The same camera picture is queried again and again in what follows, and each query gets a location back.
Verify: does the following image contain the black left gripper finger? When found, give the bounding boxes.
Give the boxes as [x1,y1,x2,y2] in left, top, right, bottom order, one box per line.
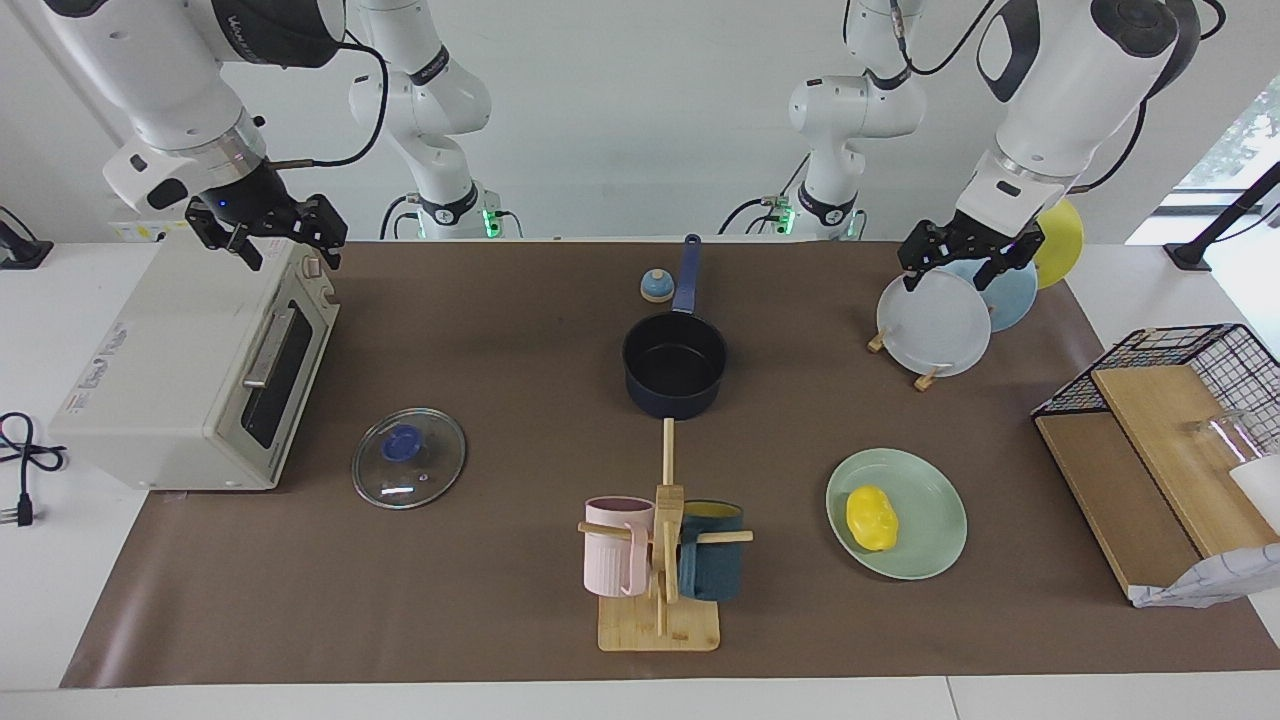
[897,222,960,293]
[975,232,1044,293]

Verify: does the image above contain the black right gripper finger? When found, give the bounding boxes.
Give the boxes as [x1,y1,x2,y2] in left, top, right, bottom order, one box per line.
[290,195,349,271]
[186,198,264,272]

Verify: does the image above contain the glass lid with blue knob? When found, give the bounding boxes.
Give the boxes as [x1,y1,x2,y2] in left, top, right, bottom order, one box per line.
[351,407,468,510]

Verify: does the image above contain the yellow lemon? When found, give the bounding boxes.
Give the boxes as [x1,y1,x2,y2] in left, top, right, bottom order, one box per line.
[846,486,900,552]

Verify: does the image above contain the light blue plate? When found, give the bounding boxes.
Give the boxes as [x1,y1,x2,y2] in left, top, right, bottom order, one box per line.
[940,255,1039,333]

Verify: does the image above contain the yellow plate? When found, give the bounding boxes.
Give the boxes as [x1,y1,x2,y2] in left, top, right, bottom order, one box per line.
[1030,198,1085,291]

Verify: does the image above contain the pale grey plate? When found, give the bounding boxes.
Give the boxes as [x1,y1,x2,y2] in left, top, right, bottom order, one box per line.
[877,270,993,378]

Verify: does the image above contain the wooden plate rack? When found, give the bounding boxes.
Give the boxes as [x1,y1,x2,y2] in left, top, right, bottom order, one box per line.
[867,330,946,392]

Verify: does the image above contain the mint green plate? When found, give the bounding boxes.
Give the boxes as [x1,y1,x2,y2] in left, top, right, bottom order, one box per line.
[826,447,969,581]

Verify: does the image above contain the white power strip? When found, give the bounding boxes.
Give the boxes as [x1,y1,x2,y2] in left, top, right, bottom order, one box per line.
[108,220,191,243]

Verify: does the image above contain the cream toaster oven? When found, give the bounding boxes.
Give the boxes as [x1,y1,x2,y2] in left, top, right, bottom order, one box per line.
[48,232,341,491]

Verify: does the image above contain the black table clamp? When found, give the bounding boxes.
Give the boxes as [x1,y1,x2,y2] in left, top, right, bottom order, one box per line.
[0,205,54,271]

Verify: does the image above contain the black clamp with pole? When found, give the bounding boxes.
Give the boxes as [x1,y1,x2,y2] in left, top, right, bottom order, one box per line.
[1163,160,1280,271]

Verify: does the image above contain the dark blue saucepan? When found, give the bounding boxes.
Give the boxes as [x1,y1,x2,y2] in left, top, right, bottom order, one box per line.
[622,234,729,419]

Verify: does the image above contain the clear drinking glass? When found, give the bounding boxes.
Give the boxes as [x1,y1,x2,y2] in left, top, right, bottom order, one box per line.
[1185,410,1263,471]

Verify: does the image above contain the white cup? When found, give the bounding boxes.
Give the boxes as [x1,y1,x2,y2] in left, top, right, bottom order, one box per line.
[1228,455,1280,531]

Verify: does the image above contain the brown table mat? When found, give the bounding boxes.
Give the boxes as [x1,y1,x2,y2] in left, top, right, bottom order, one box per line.
[60,240,1280,689]

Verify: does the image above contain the white checked cloth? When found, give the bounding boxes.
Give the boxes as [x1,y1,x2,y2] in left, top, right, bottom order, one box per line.
[1130,545,1280,609]

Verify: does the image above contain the dark teal mug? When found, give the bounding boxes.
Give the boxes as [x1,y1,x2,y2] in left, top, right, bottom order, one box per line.
[678,500,746,602]

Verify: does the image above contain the pink ribbed mug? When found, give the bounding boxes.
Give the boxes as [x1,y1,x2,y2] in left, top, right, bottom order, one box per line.
[584,496,656,598]

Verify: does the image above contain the wooden mug tree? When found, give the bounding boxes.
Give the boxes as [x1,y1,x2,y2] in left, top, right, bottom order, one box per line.
[578,418,754,653]

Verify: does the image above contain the black right base cable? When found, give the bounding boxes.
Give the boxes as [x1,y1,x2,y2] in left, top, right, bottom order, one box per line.
[379,193,426,241]

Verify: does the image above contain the black base cable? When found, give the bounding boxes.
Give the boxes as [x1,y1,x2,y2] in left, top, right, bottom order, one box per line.
[379,193,426,241]
[718,150,813,237]

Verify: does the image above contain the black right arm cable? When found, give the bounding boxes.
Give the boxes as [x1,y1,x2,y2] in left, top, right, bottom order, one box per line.
[270,35,390,171]

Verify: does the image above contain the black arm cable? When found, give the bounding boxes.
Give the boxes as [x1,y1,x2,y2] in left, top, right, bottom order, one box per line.
[1068,95,1148,194]
[270,35,390,171]

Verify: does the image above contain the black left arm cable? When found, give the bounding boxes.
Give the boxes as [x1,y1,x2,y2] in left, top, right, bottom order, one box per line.
[1068,95,1148,194]

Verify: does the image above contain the black left base cable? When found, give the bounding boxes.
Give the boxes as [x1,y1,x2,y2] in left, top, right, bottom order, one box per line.
[718,150,813,237]

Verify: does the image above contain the black wire basket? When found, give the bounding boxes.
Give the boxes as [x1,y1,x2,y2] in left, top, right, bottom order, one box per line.
[1032,323,1280,461]

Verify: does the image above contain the black power cord with plug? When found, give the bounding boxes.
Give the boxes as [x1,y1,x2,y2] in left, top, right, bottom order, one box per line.
[0,412,69,528]

